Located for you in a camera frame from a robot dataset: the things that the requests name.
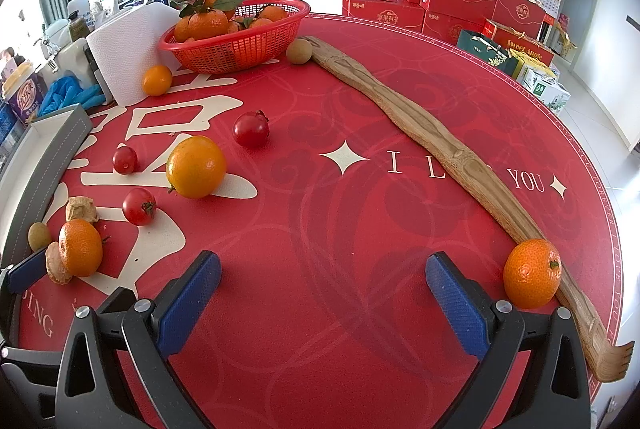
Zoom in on small green-brown round fruit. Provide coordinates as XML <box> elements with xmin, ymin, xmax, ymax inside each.
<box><xmin>28</xmin><ymin>222</ymin><xmax>52</xmax><ymax>252</ymax></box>

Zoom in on tangerine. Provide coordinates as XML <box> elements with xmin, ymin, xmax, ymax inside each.
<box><xmin>503</xmin><ymin>238</ymin><xmax>562</xmax><ymax>310</ymax></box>
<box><xmin>58</xmin><ymin>219</ymin><xmax>104</xmax><ymax>278</ymax></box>

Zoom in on small cherry tomato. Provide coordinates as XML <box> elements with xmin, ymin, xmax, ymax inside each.
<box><xmin>112</xmin><ymin>146</ymin><xmax>138</xmax><ymax>175</ymax></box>

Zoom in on wooden back scratcher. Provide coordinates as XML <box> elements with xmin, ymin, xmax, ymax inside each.
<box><xmin>298</xmin><ymin>35</ymin><xmax>628</xmax><ymax>382</ymax></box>

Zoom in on blue carton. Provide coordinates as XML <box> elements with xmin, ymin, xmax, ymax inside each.
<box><xmin>0</xmin><ymin>104</ymin><xmax>26</xmax><ymax>150</ymax></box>

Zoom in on green gift bag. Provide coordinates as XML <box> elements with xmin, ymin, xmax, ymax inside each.
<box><xmin>457</xmin><ymin>30</ymin><xmax>521</xmax><ymax>77</ymax></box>

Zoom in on white and green box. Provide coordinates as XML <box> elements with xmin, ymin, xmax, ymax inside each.
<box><xmin>522</xmin><ymin>68</ymin><xmax>572</xmax><ymax>114</ymax></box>

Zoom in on pile of leafy tangerines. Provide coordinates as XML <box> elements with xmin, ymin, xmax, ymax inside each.
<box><xmin>173</xmin><ymin>0</ymin><xmax>291</xmax><ymax>44</ymax></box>

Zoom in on metal tap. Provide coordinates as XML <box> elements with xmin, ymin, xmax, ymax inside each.
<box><xmin>36</xmin><ymin>34</ymin><xmax>62</xmax><ymax>72</ymax></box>

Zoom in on large smooth orange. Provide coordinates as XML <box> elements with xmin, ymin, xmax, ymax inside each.
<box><xmin>166</xmin><ymin>135</ymin><xmax>228</xmax><ymax>200</ymax></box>

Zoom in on large red tomato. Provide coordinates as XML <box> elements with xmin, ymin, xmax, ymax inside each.
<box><xmin>232</xmin><ymin>110</ymin><xmax>271</xmax><ymax>148</ymax></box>

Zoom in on white paper towel roll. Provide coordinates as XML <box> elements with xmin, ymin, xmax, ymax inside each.
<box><xmin>86</xmin><ymin>4</ymin><xmax>182</xmax><ymax>106</ymax></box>

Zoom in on red plastic basket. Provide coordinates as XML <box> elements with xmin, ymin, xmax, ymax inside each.
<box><xmin>158</xmin><ymin>0</ymin><xmax>312</xmax><ymax>74</ymax></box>

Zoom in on jar with dark contents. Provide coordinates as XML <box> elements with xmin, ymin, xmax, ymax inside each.
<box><xmin>66</xmin><ymin>10</ymin><xmax>93</xmax><ymax>44</ymax></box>

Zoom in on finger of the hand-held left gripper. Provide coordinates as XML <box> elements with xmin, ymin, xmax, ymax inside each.
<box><xmin>0</xmin><ymin>249</ymin><xmax>49</xmax><ymax>305</ymax></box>
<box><xmin>0</xmin><ymin>343</ymin><xmax>65</xmax><ymax>372</ymax></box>

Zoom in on round tan fruit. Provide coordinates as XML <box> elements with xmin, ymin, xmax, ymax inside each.
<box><xmin>286</xmin><ymin>38</ymin><xmax>313</xmax><ymax>66</ymax></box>

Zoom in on white plastic container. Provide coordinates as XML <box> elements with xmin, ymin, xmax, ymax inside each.
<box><xmin>50</xmin><ymin>36</ymin><xmax>93</xmax><ymax>84</ymax></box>

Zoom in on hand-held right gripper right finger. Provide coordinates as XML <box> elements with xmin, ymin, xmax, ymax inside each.
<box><xmin>425</xmin><ymin>252</ymin><xmax>593</xmax><ymax>429</ymax></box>

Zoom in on grey tray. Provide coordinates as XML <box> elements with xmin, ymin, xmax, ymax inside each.
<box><xmin>0</xmin><ymin>104</ymin><xmax>94</xmax><ymax>270</ymax></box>

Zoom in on blue gloves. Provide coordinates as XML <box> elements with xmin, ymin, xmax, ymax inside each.
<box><xmin>37</xmin><ymin>75</ymin><xmax>106</xmax><ymax>117</ymax></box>

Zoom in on yellow and white carton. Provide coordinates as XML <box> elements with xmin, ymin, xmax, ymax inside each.
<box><xmin>510</xmin><ymin>49</ymin><xmax>560</xmax><ymax>82</ymax></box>

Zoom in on medium red tomato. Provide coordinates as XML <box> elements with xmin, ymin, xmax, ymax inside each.
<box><xmin>122</xmin><ymin>188</ymin><xmax>157</xmax><ymax>227</ymax></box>

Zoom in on small smooth orange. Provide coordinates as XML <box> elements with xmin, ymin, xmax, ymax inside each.
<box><xmin>142</xmin><ymin>65</ymin><xmax>174</xmax><ymax>97</ymax></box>

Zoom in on purple carton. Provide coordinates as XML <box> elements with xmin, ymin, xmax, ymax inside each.
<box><xmin>7</xmin><ymin>74</ymin><xmax>49</xmax><ymax>130</ymax></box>

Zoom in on beige walnut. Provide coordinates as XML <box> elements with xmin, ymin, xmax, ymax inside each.
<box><xmin>65</xmin><ymin>196</ymin><xmax>100</xmax><ymax>224</ymax></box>
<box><xmin>45</xmin><ymin>242</ymin><xmax>74</xmax><ymax>286</ymax></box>

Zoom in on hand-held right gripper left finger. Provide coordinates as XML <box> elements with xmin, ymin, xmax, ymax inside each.
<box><xmin>54</xmin><ymin>250</ymin><xmax>222</xmax><ymax>429</ymax></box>

